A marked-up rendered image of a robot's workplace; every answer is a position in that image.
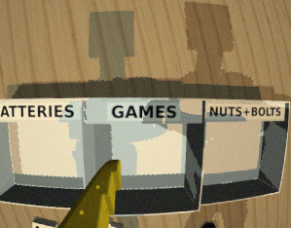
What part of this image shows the white usb stick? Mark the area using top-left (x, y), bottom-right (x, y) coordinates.
top-left (109, 219), bottom-right (122, 228)

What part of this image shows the dark grey hex nut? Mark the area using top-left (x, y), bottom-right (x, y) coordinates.
top-left (202, 223), bottom-right (216, 228)

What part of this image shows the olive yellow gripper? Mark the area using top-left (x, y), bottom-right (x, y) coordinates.
top-left (57, 160), bottom-right (121, 228)

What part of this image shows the white domino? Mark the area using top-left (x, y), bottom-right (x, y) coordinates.
top-left (32, 218), bottom-right (57, 228)

